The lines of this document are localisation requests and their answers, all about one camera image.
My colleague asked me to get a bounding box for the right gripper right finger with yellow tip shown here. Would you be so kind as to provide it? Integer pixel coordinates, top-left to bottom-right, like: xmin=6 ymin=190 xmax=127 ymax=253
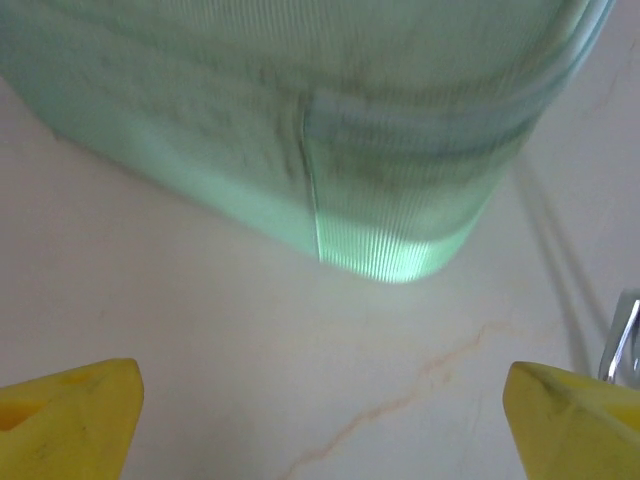
xmin=501 ymin=360 xmax=640 ymax=480

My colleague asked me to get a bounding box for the mint green zip case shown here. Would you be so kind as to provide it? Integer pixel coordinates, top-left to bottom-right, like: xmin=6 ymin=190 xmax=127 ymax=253
xmin=0 ymin=0 xmax=617 ymax=285

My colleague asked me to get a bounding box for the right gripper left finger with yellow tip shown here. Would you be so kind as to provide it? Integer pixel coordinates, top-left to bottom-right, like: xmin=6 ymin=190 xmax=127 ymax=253
xmin=0 ymin=357 xmax=147 ymax=480

